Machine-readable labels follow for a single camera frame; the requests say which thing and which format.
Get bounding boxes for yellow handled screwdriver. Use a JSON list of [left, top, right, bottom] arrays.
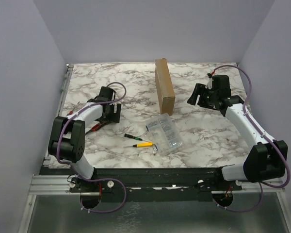
[[128, 142, 153, 148]]

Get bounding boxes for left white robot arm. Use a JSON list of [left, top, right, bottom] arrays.
[[48, 85, 121, 192]]

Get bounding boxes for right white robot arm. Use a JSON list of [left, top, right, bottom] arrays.
[[187, 75, 288, 190]]

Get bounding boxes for brown cardboard express box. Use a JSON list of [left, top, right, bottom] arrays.
[[155, 58, 176, 116]]

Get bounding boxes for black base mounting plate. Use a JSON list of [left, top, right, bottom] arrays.
[[70, 168, 242, 202]]

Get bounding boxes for red blue screwdriver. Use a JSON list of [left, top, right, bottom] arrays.
[[66, 101, 80, 116]]

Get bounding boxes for aluminium frame rail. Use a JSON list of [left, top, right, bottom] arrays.
[[19, 175, 291, 233]]

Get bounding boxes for left side metal rail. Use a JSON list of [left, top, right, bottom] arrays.
[[55, 64, 74, 117]]

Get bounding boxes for clear plastic screw organizer box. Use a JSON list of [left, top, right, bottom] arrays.
[[145, 113, 183, 156]]

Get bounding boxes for black green precision screwdriver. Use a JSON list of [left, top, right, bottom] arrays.
[[124, 133, 143, 141]]

